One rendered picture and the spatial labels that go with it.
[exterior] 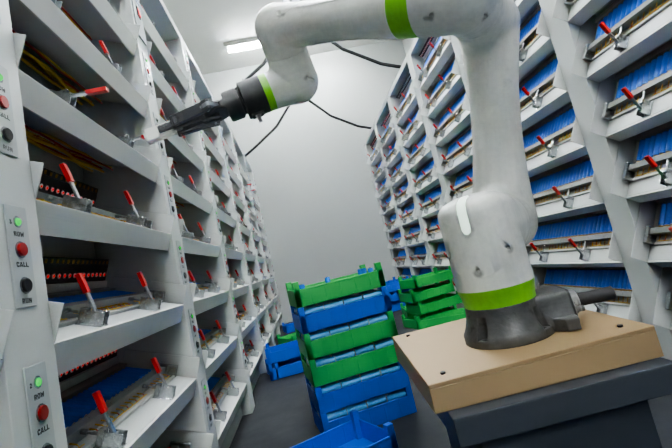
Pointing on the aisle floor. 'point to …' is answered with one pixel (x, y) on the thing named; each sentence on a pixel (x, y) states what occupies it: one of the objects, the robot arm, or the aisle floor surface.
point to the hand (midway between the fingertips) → (160, 132)
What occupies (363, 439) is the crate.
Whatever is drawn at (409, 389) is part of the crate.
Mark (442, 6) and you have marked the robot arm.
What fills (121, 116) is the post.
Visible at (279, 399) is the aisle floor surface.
